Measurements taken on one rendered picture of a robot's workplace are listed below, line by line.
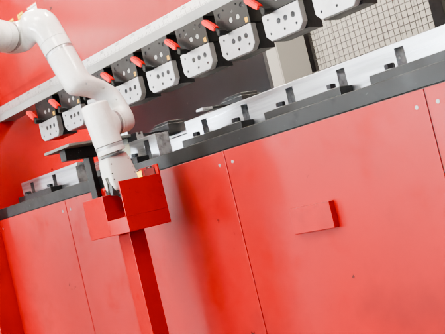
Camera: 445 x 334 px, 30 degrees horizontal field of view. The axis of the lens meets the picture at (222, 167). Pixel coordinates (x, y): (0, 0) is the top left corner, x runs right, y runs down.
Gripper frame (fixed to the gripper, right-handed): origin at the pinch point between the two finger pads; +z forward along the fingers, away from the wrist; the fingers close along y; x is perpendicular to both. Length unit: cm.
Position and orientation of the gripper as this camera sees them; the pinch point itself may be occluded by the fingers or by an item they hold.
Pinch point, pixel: (130, 203)
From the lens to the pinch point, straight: 248.0
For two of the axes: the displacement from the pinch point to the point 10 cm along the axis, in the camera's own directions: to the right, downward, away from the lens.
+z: 3.4, 9.4, 0.3
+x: 6.8, -2.3, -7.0
